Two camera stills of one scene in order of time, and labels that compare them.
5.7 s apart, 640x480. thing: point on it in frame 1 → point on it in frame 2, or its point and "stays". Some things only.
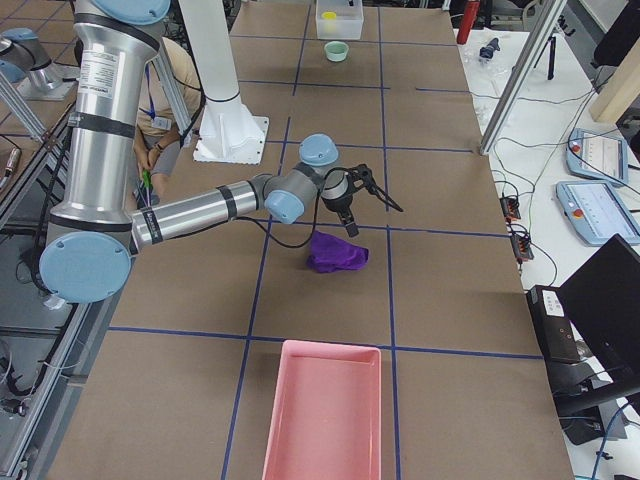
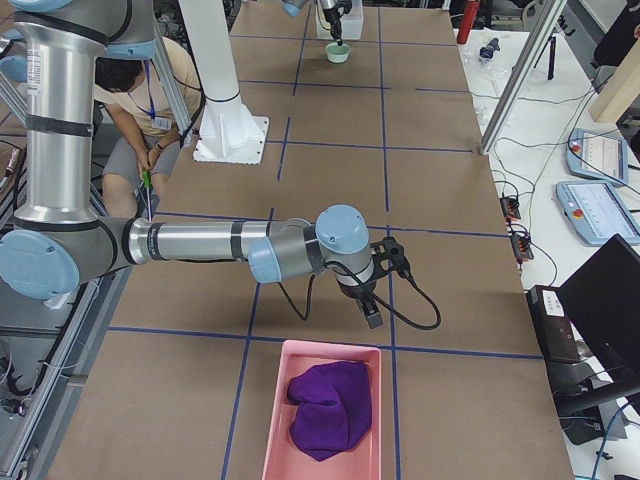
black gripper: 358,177 → 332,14
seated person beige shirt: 159,139 stays
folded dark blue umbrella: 489,49 stays
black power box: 553,323 stays
